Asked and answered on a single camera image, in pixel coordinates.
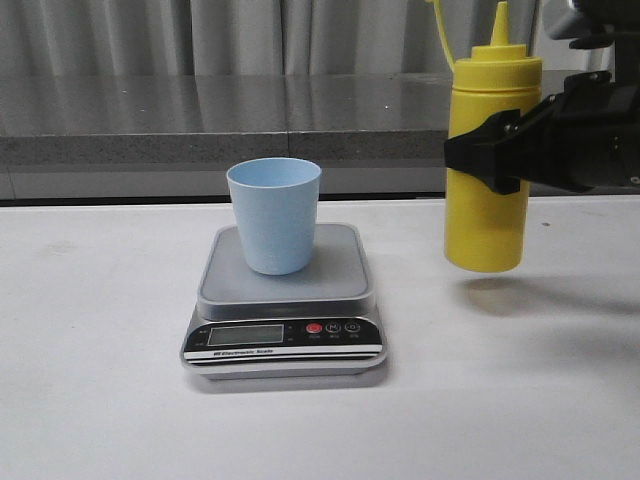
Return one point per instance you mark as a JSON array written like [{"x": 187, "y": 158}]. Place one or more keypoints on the grey stone counter ledge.
[{"x": 114, "y": 138}]

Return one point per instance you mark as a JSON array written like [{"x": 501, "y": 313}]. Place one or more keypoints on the yellow squeeze bottle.
[{"x": 484, "y": 231}]

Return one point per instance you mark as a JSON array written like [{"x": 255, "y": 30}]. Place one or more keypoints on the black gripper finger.
[{"x": 507, "y": 148}]

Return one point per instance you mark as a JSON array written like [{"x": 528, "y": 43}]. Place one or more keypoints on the light blue plastic cup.
[{"x": 275, "y": 206}]

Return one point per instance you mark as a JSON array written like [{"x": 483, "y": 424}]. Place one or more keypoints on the silver electronic kitchen scale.
[{"x": 322, "y": 320}]

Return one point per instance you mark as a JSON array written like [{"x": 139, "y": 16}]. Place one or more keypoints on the grey curtain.
[{"x": 181, "y": 38}]

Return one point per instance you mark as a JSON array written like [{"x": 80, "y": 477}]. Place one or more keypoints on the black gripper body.
[{"x": 587, "y": 135}]

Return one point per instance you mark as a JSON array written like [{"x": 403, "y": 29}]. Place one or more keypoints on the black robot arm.
[{"x": 599, "y": 24}]

